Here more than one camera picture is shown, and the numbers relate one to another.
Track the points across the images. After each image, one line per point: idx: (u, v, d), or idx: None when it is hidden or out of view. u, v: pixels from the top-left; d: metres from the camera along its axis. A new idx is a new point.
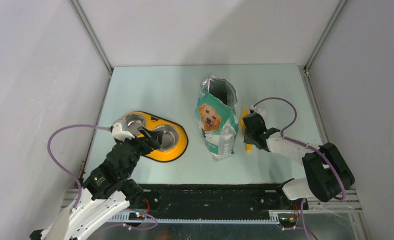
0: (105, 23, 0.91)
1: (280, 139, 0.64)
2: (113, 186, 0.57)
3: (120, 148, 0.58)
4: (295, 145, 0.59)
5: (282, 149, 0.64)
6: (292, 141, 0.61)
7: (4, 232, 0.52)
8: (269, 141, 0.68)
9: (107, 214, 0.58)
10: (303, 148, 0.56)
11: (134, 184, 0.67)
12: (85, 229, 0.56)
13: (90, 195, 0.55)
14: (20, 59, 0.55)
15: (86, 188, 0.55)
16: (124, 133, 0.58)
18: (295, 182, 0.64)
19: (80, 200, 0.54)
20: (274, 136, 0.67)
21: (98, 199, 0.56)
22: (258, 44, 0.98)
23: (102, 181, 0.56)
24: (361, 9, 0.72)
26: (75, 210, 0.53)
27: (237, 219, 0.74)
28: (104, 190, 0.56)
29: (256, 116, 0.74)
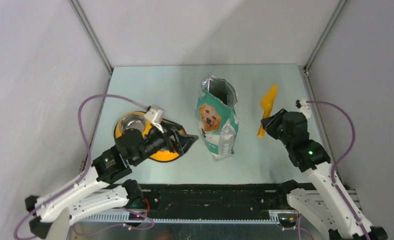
0: (105, 23, 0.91)
1: (328, 185, 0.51)
2: (120, 173, 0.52)
3: (133, 133, 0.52)
4: (343, 205, 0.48)
5: (322, 193, 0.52)
6: (342, 197, 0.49)
7: (4, 230, 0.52)
8: (315, 172, 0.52)
9: (105, 204, 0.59)
10: (352, 220, 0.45)
11: (138, 185, 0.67)
12: (82, 211, 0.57)
13: (95, 176, 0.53)
14: (20, 59, 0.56)
15: (95, 168, 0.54)
16: (156, 125, 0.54)
18: (303, 204, 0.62)
19: (83, 177, 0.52)
20: (324, 172, 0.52)
21: (103, 182, 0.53)
22: (258, 44, 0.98)
23: (111, 164, 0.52)
24: (361, 8, 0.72)
26: (76, 186, 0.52)
27: (238, 219, 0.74)
28: (110, 174, 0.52)
29: (303, 126, 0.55)
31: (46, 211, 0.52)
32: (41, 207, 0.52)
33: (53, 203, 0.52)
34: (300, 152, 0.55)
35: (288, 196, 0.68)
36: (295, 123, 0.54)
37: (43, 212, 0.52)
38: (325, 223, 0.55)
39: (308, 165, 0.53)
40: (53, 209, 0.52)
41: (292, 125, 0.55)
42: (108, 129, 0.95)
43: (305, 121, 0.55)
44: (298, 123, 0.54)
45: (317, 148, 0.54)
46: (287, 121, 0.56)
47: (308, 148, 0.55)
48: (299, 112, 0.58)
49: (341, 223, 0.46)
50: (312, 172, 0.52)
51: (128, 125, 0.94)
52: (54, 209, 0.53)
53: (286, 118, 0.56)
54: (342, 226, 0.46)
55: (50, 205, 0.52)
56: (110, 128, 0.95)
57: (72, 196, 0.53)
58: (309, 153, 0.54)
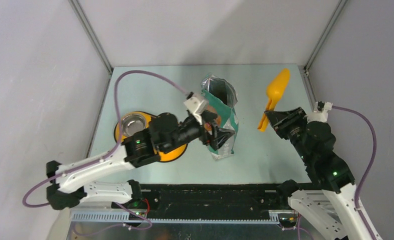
0: (105, 23, 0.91)
1: (351, 210, 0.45)
2: (149, 158, 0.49)
3: (169, 118, 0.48)
4: (363, 232, 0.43)
5: (341, 213, 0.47)
6: (365, 223, 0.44)
7: (4, 230, 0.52)
8: (338, 196, 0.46)
9: (114, 194, 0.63)
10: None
11: (138, 185, 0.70)
12: (95, 193, 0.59)
13: (123, 155, 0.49)
14: (20, 59, 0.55)
15: (123, 146, 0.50)
16: (197, 117, 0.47)
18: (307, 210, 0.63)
19: (111, 154, 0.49)
20: (347, 195, 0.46)
21: (130, 164, 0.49)
22: (258, 44, 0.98)
23: (141, 147, 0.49)
24: (361, 8, 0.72)
26: (102, 161, 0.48)
27: (238, 219, 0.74)
28: (138, 157, 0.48)
29: (331, 144, 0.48)
31: (66, 180, 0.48)
32: (61, 175, 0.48)
33: (74, 174, 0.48)
34: (323, 172, 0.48)
35: (288, 198, 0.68)
36: (324, 142, 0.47)
37: (62, 181, 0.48)
38: (331, 231, 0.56)
39: (332, 186, 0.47)
40: (73, 180, 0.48)
41: (320, 143, 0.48)
42: (108, 129, 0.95)
43: (331, 138, 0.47)
44: (328, 141, 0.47)
45: (340, 167, 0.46)
46: (314, 137, 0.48)
47: (334, 168, 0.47)
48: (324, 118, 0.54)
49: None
50: (335, 195, 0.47)
51: (128, 125, 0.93)
52: (74, 180, 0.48)
53: (312, 133, 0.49)
54: None
55: (71, 176, 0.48)
56: (110, 128, 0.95)
57: (95, 170, 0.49)
58: (333, 174, 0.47)
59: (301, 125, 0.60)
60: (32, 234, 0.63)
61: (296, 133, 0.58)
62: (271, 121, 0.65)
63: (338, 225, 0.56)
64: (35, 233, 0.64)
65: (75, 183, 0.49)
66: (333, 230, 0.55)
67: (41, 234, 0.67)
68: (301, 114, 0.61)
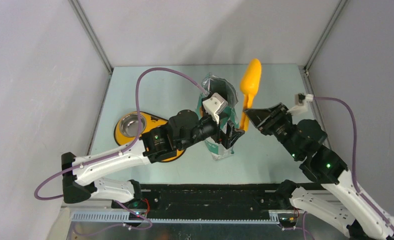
0: (105, 23, 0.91)
1: (353, 195, 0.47)
2: (166, 153, 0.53)
3: (187, 116, 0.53)
4: (373, 214, 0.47)
5: (345, 201, 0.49)
6: (370, 204, 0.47)
7: (4, 231, 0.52)
8: (338, 186, 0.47)
9: (120, 191, 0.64)
10: (382, 223, 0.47)
11: (139, 185, 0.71)
12: (104, 189, 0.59)
13: (142, 150, 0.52)
14: (20, 60, 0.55)
15: (142, 140, 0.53)
16: (216, 116, 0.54)
18: (312, 205, 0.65)
19: (129, 148, 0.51)
20: (346, 183, 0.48)
21: (147, 158, 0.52)
22: (258, 44, 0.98)
23: (159, 142, 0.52)
24: (360, 9, 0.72)
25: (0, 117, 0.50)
26: (121, 154, 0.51)
27: (237, 219, 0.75)
28: (157, 152, 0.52)
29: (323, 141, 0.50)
31: (84, 171, 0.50)
32: (79, 167, 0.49)
33: (93, 166, 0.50)
34: (317, 168, 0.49)
35: (290, 200, 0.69)
36: (318, 141, 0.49)
37: (80, 172, 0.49)
38: (340, 218, 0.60)
39: (329, 179, 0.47)
40: (91, 172, 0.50)
41: (315, 143, 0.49)
42: (108, 129, 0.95)
43: (322, 137, 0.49)
44: (320, 139, 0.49)
45: (331, 157, 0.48)
46: (308, 138, 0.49)
47: (326, 161, 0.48)
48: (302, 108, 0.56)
49: (373, 229, 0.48)
50: (335, 186, 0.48)
51: (128, 125, 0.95)
52: (91, 172, 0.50)
53: (305, 134, 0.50)
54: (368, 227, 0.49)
55: (89, 167, 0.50)
56: (110, 128, 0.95)
57: (113, 163, 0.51)
58: (327, 167, 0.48)
59: (285, 121, 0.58)
60: (32, 234, 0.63)
61: (283, 132, 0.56)
62: (254, 120, 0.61)
63: (344, 211, 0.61)
64: (35, 233, 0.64)
65: (92, 175, 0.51)
66: (341, 218, 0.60)
67: (41, 234, 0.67)
68: (284, 110, 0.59)
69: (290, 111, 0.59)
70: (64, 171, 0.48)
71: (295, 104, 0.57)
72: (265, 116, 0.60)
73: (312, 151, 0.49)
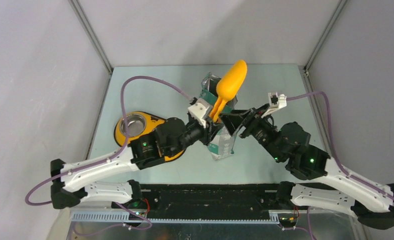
0: (105, 23, 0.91)
1: (344, 179, 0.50)
2: (155, 161, 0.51)
3: (175, 124, 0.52)
4: (367, 190, 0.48)
5: (340, 187, 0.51)
6: (361, 181, 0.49)
7: (4, 231, 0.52)
8: (327, 176, 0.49)
9: (115, 194, 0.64)
10: (381, 197, 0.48)
11: (139, 186, 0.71)
12: (95, 192, 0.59)
13: (130, 157, 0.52)
14: (20, 60, 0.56)
15: (130, 147, 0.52)
16: (202, 122, 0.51)
18: (312, 197, 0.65)
19: (118, 155, 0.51)
20: (334, 170, 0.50)
21: (135, 165, 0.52)
22: (258, 44, 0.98)
23: (147, 150, 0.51)
24: (360, 9, 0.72)
25: (0, 117, 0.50)
26: (109, 161, 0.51)
27: (237, 219, 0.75)
28: (146, 159, 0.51)
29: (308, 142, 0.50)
31: (72, 178, 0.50)
32: (67, 174, 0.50)
33: (81, 173, 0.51)
34: (303, 165, 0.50)
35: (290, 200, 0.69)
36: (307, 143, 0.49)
37: (68, 179, 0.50)
38: (342, 203, 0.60)
39: (317, 174, 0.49)
40: (79, 179, 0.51)
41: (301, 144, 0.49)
42: (108, 128, 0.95)
43: (306, 137, 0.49)
44: (306, 140, 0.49)
45: (311, 152, 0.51)
46: (295, 144, 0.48)
47: (309, 157, 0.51)
48: (276, 107, 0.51)
49: (373, 204, 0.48)
50: (325, 177, 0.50)
51: (128, 125, 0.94)
52: (79, 180, 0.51)
53: (291, 140, 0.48)
54: (371, 205, 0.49)
55: (77, 174, 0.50)
56: (110, 128, 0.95)
57: (102, 170, 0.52)
58: (310, 161, 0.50)
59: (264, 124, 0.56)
60: (32, 234, 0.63)
61: (262, 136, 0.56)
62: (231, 124, 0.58)
63: (342, 194, 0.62)
64: (35, 233, 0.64)
65: (80, 181, 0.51)
66: (342, 202, 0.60)
67: (41, 234, 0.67)
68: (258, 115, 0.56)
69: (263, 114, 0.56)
70: (52, 178, 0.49)
71: (269, 106, 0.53)
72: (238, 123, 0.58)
73: (298, 152, 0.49)
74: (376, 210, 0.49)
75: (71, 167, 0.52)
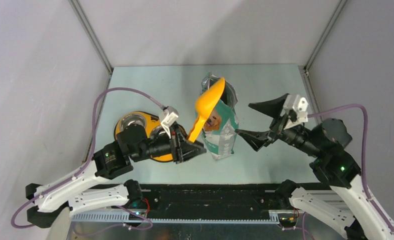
0: (105, 23, 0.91)
1: (363, 201, 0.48)
2: (120, 169, 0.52)
3: (136, 129, 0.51)
4: (380, 220, 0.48)
5: (354, 205, 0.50)
6: (378, 210, 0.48)
7: (4, 231, 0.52)
8: (349, 190, 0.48)
9: (105, 201, 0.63)
10: (388, 232, 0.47)
11: (139, 186, 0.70)
12: (82, 204, 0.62)
13: (94, 171, 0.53)
14: (20, 60, 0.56)
15: (94, 162, 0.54)
16: (164, 128, 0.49)
18: (311, 205, 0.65)
19: (83, 171, 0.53)
20: (358, 188, 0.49)
21: (102, 177, 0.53)
22: (258, 44, 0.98)
23: (110, 160, 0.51)
24: (361, 8, 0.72)
25: None
26: (75, 179, 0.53)
27: (237, 220, 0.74)
28: (109, 169, 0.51)
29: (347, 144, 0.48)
31: (44, 201, 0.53)
32: (39, 197, 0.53)
33: (51, 194, 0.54)
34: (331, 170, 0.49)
35: (288, 198, 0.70)
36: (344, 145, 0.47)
37: (40, 202, 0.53)
38: (338, 220, 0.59)
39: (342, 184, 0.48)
40: (51, 200, 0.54)
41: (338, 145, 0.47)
42: (108, 128, 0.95)
43: (346, 141, 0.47)
44: (345, 142, 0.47)
45: (347, 161, 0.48)
46: (332, 141, 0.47)
47: (340, 164, 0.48)
48: (298, 121, 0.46)
49: (375, 234, 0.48)
50: (347, 190, 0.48)
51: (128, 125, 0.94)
52: (51, 200, 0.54)
53: (329, 135, 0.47)
54: (371, 235, 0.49)
55: (48, 196, 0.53)
56: (110, 128, 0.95)
57: (70, 188, 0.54)
58: (341, 170, 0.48)
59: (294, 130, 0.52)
60: (32, 234, 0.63)
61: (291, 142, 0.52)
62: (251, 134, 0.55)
63: (343, 213, 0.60)
64: (35, 233, 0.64)
65: (53, 201, 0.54)
66: (339, 219, 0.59)
67: (41, 234, 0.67)
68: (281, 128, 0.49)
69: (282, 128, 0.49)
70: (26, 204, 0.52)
71: (289, 122, 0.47)
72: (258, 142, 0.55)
73: (330, 152, 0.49)
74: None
75: (43, 189, 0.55)
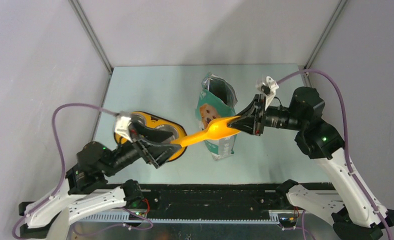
0: (105, 23, 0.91)
1: (345, 175, 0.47)
2: (91, 186, 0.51)
3: (94, 148, 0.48)
4: (361, 195, 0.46)
5: (336, 181, 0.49)
6: (360, 186, 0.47)
7: (3, 231, 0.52)
8: (331, 162, 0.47)
9: (101, 206, 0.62)
10: (370, 210, 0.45)
11: (139, 186, 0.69)
12: (77, 213, 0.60)
13: (67, 189, 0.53)
14: (20, 60, 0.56)
15: (67, 179, 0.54)
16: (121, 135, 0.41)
18: (304, 198, 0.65)
19: (58, 191, 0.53)
20: (339, 161, 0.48)
21: (76, 194, 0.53)
22: (257, 44, 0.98)
23: (82, 177, 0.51)
24: (361, 8, 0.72)
25: (0, 116, 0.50)
26: (52, 198, 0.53)
27: (237, 219, 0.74)
28: (79, 187, 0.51)
29: (320, 108, 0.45)
31: (30, 219, 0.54)
32: (26, 216, 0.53)
33: (37, 212, 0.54)
34: (312, 139, 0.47)
35: (286, 194, 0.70)
36: (313, 107, 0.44)
37: (28, 220, 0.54)
38: (328, 209, 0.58)
39: (323, 153, 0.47)
40: (38, 218, 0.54)
41: (310, 109, 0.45)
42: (108, 129, 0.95)
43: (319, 102, 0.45)
44: (316, 104, 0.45)
45: (330, 132, 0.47)
46: (302, 103, 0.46)
47: (323, 134, 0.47)
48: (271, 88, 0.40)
49: (356, 211, 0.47)
50: (328, 161, 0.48)
51: None
52: (38, 218, 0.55)
53: (300, 98, 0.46)
54: (354, 213, 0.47)
55: (34, 214, 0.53)
56: (110, 129, 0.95)
57: (51, 206, 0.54)
58: (323, 140, 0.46)
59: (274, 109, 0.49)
60: None
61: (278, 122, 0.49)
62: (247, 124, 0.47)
63: (333, 203, 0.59)
64: None
65: (40, 219, 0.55)
66: (329, 207, 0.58)
67: None
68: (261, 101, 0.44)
69: (273, 95, 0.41)
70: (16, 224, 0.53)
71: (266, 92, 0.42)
72: (249, 122, 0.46)
73: (306, 118, 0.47)
74: (356, 220, 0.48)
75: (30, 207, 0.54)
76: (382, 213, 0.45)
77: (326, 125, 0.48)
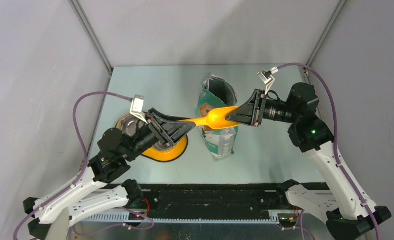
0: (105, 23, 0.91)
1: (333, 166, 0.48)
2: (117, 172, 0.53)
3: (114, 135, 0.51)
4: (348, 187, 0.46)
5: (326, 174, 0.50)
6: (348, 178, 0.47)
7: (3, 231, 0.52)
8: (318, 153, 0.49)
9: (107, 203, 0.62)
10: (357, 202, 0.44)
11: (139, 185, 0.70)
12: (82, 211, 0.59)
13: (93, 176, 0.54)
14: (20, 61, 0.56)
15: (91, 168, 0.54)
16: (135, 115, 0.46)
18: (304, 198, 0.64)
19: (81, 178, 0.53)
20: (327, 152, 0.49)
21: (100, 182, 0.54)
22: (257, 44, 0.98)
23: (108, 164, 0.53)
24: (360, 8, 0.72)
25: None
26: (74, 187, 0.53)
27: (238, 219, 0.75)
28: (106, 174, 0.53)
29: (315, 104, 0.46)
31: (44, 212, 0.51)
32: (39, 209, 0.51)
33: (52, 204, 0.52)
34: (303, 131, 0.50)
35: (286, 193, 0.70)
36: (308, 102, 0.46)
37: (41, 214, 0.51)
38: (323, 207, 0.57)
39: (311, 145, 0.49)
40: (51, 210, 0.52)
41: (304, 104, 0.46)
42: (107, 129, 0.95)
43: (315, 98, 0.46)
44: (311, 100, 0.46)
45: (320, 127, 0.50)
46: (298, 98, 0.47)
47: (313, 127, 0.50)
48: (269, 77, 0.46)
49: (344, 202, 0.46)
50: (316, 152, 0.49)
51: (128, 125, 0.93)
52: (52, 211, 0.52)
53: (297, 93, 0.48)
54: (343, 206, 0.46)
55: (48, 207, 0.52)
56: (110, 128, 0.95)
57: (68, 197, 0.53)
58: (311, 132, 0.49)
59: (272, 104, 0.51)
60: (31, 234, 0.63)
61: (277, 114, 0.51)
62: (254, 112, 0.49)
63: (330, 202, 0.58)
64: None
65: (53, 212, 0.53)
66: (325, 206, 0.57)
67: None
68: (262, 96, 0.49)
69: (273, 79, 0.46)
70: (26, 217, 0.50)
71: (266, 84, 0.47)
72: (249, 111, 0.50)
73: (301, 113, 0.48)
74: (345, 214, 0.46)
75: (42, 201, 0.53)
76: (369, 206, 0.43)
77: (319, 120, 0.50)
